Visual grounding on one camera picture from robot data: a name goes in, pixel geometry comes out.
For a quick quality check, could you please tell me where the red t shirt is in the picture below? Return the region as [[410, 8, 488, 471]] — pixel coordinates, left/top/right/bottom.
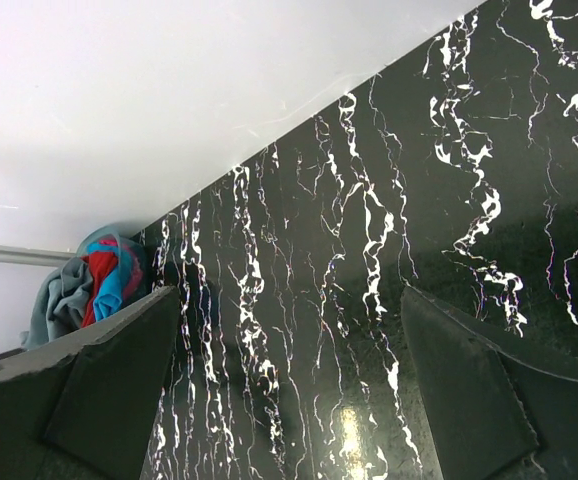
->
[[81, 251, 118, 328]]

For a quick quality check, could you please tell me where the bright blue t shirt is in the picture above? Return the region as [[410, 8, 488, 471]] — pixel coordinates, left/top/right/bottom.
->
[[83, 237, 143, 326]]

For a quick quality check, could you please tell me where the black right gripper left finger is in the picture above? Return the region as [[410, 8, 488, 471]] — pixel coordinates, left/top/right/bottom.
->
[[0, 287, 179, 479]]

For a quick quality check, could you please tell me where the pink garment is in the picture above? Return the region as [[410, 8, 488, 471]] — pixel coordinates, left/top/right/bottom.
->
[[96, 238, 144, 307]]

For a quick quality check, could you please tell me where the grey-blue t shirt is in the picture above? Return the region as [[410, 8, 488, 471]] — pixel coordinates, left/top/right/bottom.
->
[[21, 257, 93, 350]]

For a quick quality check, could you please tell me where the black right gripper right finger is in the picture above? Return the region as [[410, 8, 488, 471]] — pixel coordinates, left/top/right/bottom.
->
[[400, 287, 578, 479]]

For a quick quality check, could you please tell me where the teal plastic laundry basket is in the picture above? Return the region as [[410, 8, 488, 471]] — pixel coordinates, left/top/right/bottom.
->
[[76, 226, 148, 307]]

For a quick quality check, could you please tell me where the aluminium frame post left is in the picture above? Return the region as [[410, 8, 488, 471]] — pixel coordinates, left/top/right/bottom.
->
[[0, 245, 74, 267]]

